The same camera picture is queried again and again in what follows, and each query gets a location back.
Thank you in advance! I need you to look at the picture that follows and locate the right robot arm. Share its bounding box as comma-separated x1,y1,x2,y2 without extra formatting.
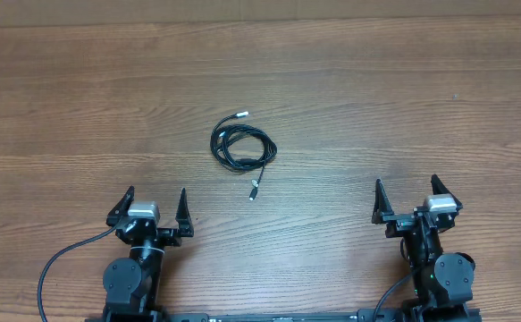
371,174,482,322

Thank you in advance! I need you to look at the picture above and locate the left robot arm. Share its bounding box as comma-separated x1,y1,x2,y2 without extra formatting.
102,187,194,321

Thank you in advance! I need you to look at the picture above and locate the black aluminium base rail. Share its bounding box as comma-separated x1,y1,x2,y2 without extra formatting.
85,307,483,322

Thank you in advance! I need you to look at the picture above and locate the black cable bundle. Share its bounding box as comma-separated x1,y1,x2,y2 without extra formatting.
209,111,279,202

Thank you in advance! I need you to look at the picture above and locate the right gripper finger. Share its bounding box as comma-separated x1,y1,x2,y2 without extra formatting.
431,174,463,210
372,179,395,225

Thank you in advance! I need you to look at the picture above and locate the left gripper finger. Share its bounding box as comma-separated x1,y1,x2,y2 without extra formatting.
105,186,135,226
175,188,194,237

